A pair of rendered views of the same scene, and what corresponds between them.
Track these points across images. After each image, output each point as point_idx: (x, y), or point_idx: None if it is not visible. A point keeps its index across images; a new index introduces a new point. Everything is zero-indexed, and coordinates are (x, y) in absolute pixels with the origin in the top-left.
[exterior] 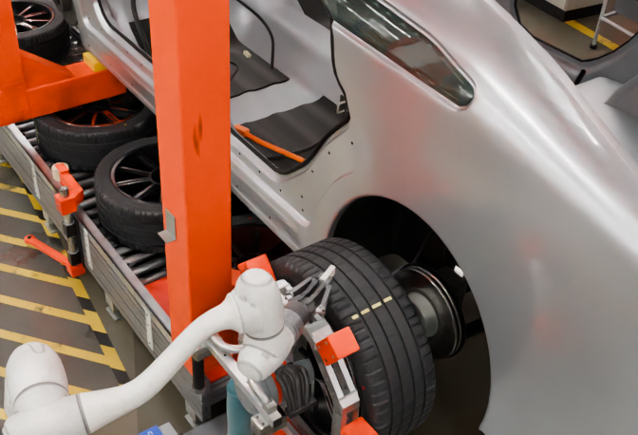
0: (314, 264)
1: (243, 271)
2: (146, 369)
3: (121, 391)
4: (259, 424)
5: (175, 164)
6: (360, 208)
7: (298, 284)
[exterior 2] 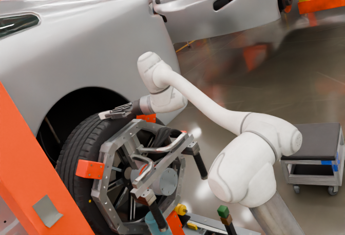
0: (92, 131)
1: (91, 170)
2: (208, 105)
3: (227, 111)
4: (193, 142)
5: (20, 141)
6: None
7: (116, 113)
